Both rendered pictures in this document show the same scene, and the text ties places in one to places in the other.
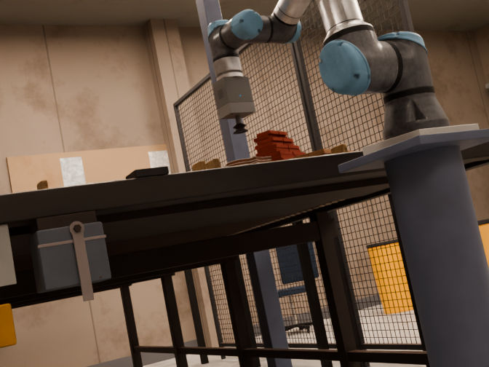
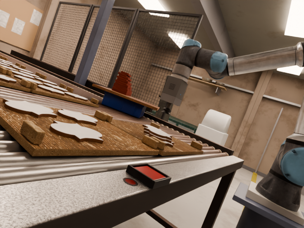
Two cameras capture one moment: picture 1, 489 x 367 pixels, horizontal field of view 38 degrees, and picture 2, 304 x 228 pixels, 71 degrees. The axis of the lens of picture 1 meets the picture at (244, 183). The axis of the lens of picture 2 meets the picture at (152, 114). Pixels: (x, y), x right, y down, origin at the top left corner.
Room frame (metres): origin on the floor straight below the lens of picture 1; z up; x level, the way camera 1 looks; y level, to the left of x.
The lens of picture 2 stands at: (1.18, 0.48, 1.08)
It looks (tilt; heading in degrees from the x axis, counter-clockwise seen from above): 4 degrees down; 330
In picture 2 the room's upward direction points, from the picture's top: 21 degrees clockwise
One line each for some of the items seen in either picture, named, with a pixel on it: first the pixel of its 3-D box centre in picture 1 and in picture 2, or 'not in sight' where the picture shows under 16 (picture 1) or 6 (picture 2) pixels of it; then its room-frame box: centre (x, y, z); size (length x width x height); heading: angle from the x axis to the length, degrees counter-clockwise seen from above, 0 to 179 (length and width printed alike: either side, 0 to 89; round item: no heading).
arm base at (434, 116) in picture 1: (412, 114); (281, 187); (1.59, -0.41, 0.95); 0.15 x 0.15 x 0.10
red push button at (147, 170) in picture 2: not in sight; (149, 175); (1.56, 0.21, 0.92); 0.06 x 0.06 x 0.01; 27
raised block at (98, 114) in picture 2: not in sight; (100, 115); (2.01, 0.22, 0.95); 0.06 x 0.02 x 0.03; 25
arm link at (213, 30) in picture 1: (223, 41); (189, 54); (1.92, -0.02, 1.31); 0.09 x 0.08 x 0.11; 34
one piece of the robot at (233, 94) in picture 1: (232, 97); (172, 89); (1.94, -0.01, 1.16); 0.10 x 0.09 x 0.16; 35
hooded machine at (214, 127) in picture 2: not in sight; (210, 139); (4.77, -3.37, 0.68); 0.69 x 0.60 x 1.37; 121
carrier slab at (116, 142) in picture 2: not in sight; (77, 127); (1.81, 0.34, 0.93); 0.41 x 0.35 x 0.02; 115
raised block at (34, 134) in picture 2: (42, 187); (32, 132); (1.61, 0.46, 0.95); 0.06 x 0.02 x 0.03; 25
